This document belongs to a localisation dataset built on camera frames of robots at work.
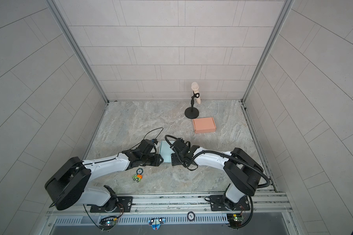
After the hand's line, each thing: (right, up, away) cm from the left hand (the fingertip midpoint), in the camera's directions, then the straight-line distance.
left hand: (166, 159), depth 85 cm
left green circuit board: (-24, -22, -20) cm, 38 cm away
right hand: (+6, -1, 0) cm, 6 cm away
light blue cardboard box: (0, +5, +1) cm, 5 cm away
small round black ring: (-15, -4, -3) cm, 15 cm away
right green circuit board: (+35, -23, -17) cm, 45 cm away
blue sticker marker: (-2, -22, -20) cm, 30 cm away
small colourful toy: (-14, -7, -8) cm, 18 cm away
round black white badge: (+14, -21, -17) cm, 30 cm away
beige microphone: (+17, +44, +3) cm, 48 cm away
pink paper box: (+24, +19, +13) cm, 33 cm away
